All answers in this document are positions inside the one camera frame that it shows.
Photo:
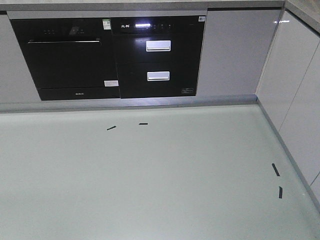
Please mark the black drawer sterilizer cabinet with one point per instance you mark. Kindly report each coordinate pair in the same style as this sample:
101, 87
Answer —
129, 35

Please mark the green energy label sticker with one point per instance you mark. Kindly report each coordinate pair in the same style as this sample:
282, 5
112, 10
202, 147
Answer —
106, 24

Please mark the black tape strip right upper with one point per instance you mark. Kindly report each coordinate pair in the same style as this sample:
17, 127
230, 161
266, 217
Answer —
275, 170

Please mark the white side cabinet door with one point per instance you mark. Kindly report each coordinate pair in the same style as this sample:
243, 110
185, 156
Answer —
286, 95

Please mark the black tape strip right lower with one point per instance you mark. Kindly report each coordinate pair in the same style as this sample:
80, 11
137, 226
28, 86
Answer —
280, 192

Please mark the lower silver drawer handle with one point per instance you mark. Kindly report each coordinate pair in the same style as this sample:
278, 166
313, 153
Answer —
154, 76

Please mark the silver drawer handle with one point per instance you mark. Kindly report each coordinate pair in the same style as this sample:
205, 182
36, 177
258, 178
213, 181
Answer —
154, 76
158, 45

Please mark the upper silver drawer handle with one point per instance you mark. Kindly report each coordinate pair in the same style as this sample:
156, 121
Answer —
158, 45

